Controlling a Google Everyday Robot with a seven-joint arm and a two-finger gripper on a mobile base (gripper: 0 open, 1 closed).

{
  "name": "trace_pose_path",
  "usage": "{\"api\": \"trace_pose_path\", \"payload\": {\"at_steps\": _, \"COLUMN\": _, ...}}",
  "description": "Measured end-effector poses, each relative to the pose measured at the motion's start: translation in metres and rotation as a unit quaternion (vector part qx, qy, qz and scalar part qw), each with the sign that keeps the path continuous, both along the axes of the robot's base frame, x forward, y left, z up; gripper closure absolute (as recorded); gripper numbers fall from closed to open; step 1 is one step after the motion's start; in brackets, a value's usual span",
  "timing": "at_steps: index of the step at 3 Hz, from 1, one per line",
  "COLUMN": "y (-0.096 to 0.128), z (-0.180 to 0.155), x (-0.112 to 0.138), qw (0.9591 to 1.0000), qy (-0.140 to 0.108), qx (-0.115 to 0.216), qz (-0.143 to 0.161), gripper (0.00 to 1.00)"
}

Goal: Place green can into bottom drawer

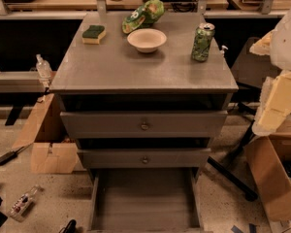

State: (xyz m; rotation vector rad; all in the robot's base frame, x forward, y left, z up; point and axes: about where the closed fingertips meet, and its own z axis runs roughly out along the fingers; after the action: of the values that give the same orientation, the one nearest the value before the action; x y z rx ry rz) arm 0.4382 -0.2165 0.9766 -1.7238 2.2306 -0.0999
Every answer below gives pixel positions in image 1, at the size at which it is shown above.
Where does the small white pump bottle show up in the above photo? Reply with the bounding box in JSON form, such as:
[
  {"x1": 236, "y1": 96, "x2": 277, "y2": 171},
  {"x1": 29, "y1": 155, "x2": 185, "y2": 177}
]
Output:
[{"x1": 220, "y1": 45, "x2": 228, "y2": 56}]

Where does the clear bottle on floor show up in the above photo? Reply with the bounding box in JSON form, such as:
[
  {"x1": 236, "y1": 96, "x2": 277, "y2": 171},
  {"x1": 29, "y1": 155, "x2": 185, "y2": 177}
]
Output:
[{"x1": 8, "y1": 184, "x2": 43, "y2": 222}]

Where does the left cardboard box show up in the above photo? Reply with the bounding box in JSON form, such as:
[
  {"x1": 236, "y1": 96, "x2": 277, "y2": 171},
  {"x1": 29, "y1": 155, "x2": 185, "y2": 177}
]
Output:
[{"x1": 13, "y1": 94, "x2": 79, "y2": 174}]

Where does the grey drawer cabinet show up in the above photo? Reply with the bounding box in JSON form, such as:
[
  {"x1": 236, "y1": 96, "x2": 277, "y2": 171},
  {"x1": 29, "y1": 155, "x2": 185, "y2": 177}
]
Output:
[{"x1": 50, "y1": 12, "x2": 238, "y2": 219}]

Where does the right cardboard box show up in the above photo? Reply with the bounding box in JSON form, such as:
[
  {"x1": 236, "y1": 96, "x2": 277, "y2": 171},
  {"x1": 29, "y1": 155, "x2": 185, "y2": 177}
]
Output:
[{"x1": 244, "y1": 120, "x2": 291, "y2": 221}]

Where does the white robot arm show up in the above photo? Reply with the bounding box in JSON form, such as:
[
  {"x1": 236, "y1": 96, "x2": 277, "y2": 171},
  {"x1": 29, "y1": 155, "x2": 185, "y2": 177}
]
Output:
[{"x1": 250, "y1": 9, "x2": 291, "y2": 136}]

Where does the cardboard box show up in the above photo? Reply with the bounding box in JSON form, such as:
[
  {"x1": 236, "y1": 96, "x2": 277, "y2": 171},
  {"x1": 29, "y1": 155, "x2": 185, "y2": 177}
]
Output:
[
  {"x1": 244, "y1": 120, "x2": 291, "y2": 221},
  {"x1": 13, "y1": 94, "x2": 79, "y2": 174}
]

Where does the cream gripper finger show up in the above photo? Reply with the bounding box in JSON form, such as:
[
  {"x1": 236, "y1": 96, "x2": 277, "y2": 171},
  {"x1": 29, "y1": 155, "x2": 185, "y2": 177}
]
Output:
[{"x1": 252, "y1": 72, "x2": 291, "y2": 136}]

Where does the top grey drawer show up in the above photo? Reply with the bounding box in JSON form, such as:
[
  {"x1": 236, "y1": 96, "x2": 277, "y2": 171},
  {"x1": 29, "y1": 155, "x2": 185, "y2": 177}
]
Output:
[{"x1": 60, "y1": 111, "x2": 227, "y2": 139}]

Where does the green yellow sponge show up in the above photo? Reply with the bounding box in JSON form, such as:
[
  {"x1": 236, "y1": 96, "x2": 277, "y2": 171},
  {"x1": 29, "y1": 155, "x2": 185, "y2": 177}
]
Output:
[{"x1": 82, "y1": 25, "x2": 106, "y2": 45}]

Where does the green soda can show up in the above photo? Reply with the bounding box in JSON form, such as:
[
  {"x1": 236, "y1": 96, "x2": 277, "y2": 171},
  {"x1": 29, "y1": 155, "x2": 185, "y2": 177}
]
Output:
[{"x1": 191, "y1": 22, "x2": 215, "y2": 62}]

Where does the green chip bag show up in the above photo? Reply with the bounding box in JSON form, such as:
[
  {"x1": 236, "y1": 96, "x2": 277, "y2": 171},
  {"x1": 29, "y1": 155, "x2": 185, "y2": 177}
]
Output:
[{"x1": 122, "y1": 0, "x2": 165, "y2": 34}]

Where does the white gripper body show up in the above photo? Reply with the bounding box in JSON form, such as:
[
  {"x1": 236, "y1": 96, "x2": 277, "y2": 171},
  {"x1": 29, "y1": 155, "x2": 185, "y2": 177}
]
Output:
[{"x1": 249, "y1": 31, "x2": 273, "y2": 55}]

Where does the open bottom grey drawer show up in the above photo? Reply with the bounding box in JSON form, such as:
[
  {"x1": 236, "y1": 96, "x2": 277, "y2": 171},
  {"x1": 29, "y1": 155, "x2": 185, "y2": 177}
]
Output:
[{"x1": 88, "y1": 168, "x2": 204, "y2": 233}]

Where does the black power adapter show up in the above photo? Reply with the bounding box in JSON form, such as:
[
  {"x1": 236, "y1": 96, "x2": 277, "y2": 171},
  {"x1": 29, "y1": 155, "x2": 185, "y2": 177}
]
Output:
[{"x1": 0, "y1": 151, "x2": 17, "y2": 166}]

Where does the white ceramic bowl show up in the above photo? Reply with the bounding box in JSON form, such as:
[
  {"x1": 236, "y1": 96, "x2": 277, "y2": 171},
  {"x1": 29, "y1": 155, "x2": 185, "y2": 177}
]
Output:
[{"x1": 127, "y1": 28, "x2": 167, "y2": 53}]

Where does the black folding side table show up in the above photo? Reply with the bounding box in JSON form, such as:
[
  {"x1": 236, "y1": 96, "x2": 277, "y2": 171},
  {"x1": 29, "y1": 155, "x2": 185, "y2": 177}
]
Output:
[{"x1": 208, "y1": 37, "x2": 277, "y2": 201}]

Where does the middle grey drawer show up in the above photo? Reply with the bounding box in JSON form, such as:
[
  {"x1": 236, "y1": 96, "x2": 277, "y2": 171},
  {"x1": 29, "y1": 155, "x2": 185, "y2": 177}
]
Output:
[{"x1": 78, "y1": 149, "x2": 210, "y2": 169}]

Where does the clear bottle on shelf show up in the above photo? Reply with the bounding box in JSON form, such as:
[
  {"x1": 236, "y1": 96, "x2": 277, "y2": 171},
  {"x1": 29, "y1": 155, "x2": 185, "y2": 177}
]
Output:
[{"x1": 36, "y1": 54, "x2": 51, "y2": 79}]

